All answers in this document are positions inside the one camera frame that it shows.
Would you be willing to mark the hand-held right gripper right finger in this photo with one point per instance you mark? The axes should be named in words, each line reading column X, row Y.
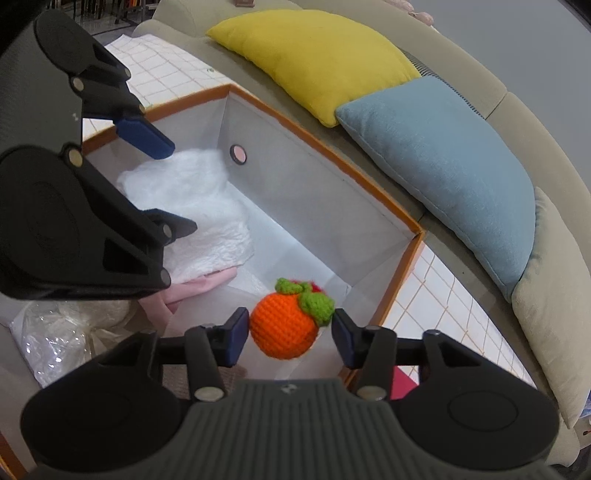
column 344, row 341

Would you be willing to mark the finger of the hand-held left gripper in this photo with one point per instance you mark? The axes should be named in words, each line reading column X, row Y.
column 171, row 226
column 143, row 136

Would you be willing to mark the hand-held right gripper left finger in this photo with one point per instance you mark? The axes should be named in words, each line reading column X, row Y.
column 235, row 339

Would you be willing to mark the white fluffy cloth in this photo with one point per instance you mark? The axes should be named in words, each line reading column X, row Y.
column 198, row 207

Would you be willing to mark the orange crochet fruit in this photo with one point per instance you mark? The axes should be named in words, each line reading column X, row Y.
column 284, row 327

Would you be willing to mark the light pink cloth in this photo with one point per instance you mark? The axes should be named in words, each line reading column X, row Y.
column 184, row 295

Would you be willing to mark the clear bag of white filling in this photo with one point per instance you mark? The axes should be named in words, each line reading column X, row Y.
column 55, row 341

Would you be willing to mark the orange cardboard box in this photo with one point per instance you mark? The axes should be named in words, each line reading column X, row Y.
column 300, row 194

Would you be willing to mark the checked lemon print sheet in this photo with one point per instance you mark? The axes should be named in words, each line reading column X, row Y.
column 443, row 314

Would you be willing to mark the small brown card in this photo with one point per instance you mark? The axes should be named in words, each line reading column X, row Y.
column 243, row 2

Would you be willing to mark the yellow pillow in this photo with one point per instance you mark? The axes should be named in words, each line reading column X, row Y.
column 318, row 55

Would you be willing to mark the light blue pillow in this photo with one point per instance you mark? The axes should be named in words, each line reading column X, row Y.
column 443, row 166

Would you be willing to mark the beige pillow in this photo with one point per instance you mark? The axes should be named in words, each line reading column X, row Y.
column 558, row 314

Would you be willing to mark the beige sofa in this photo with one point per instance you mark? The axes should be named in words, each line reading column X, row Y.
column 471, row 78

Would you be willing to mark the pink plush toy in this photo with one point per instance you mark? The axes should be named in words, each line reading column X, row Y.
column 422, row 17

